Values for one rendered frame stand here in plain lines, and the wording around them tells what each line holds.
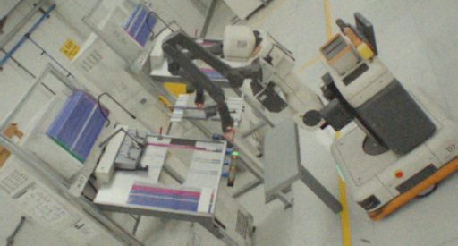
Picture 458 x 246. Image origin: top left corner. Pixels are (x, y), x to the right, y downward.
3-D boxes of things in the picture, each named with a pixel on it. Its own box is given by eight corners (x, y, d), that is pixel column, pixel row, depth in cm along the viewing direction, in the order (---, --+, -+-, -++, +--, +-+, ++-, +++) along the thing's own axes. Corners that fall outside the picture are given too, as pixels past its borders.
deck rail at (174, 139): (226, 148, 349) (226, 140, 345) (225, 149, 347) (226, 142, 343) (125, 138, 360) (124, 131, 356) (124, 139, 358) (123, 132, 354)
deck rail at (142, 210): (212, 222, 296) (212, 214, 292) (212, 224, 294) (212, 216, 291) (95, 207, 307) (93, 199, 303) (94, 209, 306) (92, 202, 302)
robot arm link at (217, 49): (162, 66, 304) (161, 51, 307) (169, 75, 317) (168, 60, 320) (235, 51, 292) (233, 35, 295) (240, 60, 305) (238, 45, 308)
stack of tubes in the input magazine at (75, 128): (109, 114, 344) (79, 87, 336) (84, 163, 305) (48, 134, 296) (97, 123, 351) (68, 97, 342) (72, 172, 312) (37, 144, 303)
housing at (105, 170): (131, 141, 358) (129, 125, 350) (110, 190, 320) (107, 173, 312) (119, 139, 359) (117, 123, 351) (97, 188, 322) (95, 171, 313)
